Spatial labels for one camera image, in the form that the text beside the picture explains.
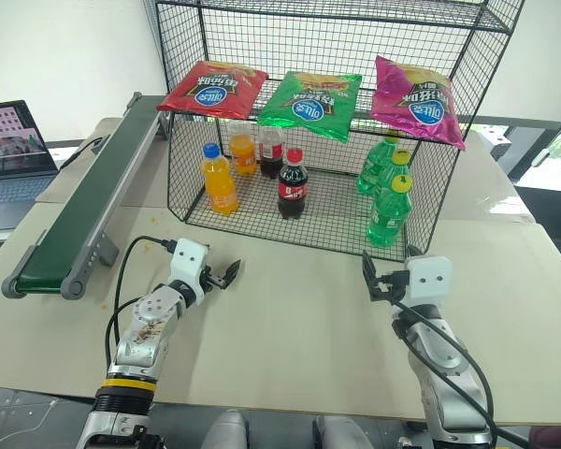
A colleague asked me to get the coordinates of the black wire mesh shelf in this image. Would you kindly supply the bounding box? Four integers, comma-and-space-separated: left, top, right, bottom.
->
153, 0, 527, 262

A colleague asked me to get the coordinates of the green potato chips bag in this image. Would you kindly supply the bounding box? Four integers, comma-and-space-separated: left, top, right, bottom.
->
256, 70, 364, 144

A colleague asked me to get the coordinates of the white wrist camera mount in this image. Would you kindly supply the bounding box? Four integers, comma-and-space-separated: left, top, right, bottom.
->
169, 238, 212, 306
405, 254, 453, 306

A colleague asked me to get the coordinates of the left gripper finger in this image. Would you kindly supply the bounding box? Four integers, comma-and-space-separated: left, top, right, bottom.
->
217, 264, 245, 290
213, 259, 242, 281

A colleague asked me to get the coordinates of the cola bottle without visible cap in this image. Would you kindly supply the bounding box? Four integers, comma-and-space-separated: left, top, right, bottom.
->
258, 125, 286, 181

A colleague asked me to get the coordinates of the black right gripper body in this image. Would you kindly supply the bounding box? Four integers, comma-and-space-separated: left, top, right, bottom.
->
372, 269, 409, 303

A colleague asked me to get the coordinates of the grey rounded shape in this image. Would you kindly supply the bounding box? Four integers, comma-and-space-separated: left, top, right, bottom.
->
311, 414, 380, 449
209, 410, 250, 449

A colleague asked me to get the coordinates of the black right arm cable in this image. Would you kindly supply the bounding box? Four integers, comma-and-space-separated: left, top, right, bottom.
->
391, 301, 532, 448

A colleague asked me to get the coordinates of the magenta potato chips bag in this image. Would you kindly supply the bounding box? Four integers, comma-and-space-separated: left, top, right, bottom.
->
370, 54, 468, 151

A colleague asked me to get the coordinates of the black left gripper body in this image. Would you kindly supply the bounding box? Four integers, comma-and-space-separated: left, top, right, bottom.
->
198, 263, 229, 296

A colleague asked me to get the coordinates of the grey laptop computer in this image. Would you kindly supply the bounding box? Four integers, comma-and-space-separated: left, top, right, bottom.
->
0, 99, 60, 233

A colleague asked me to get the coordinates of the beige cardboard table cover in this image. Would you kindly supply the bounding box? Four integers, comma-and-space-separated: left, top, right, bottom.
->
0, 116, 561, 426

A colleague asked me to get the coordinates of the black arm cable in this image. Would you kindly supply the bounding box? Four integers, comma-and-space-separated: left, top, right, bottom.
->
391, 301, 532, 448
104, 236, 179, 376

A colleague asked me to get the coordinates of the cola bottle red cap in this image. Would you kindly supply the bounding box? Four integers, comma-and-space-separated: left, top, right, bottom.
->
277, 147, 309, 221

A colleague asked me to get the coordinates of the red potato chips bag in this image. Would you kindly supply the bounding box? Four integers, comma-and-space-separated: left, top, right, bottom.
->
156, 60, 269, 120

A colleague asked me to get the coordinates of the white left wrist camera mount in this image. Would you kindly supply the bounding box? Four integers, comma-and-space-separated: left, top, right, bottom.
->
169, 238, 212, 306

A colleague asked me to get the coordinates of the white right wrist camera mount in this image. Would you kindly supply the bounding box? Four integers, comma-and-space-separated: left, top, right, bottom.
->
405, 254, 453, 306

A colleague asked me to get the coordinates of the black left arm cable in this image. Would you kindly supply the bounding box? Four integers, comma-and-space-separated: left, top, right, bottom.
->
104, 236, 179, 376

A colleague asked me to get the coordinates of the green soda bottle yellow cap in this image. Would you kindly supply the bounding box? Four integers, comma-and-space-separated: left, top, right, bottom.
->
355, 134, 401, 196
366, 175, 413, 248
378, 150, 413, 198

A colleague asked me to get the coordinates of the orange soda bottle blue cap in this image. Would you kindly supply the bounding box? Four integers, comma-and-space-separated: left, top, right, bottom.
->
200, 143, 240, 217

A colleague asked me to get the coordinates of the green conveyor belt grey frame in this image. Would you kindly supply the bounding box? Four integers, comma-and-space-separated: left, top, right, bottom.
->
0, 92, 172, 301

